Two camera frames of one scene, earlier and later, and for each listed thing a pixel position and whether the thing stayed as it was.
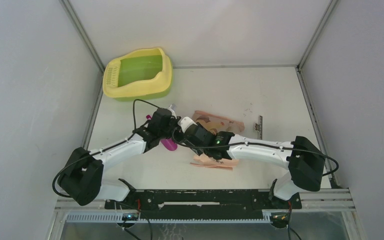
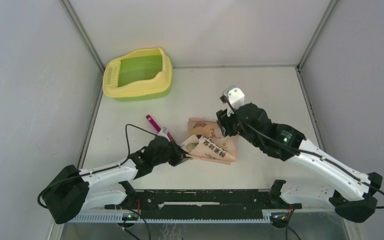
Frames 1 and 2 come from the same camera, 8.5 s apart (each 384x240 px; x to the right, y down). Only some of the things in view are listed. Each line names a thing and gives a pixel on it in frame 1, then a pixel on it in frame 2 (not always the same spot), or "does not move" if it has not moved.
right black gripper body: (202, 127) -> (230, 127)
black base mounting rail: (199, 204) does not move
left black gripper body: (166, 133) -> (171, 155)
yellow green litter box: (138, 75) does not move
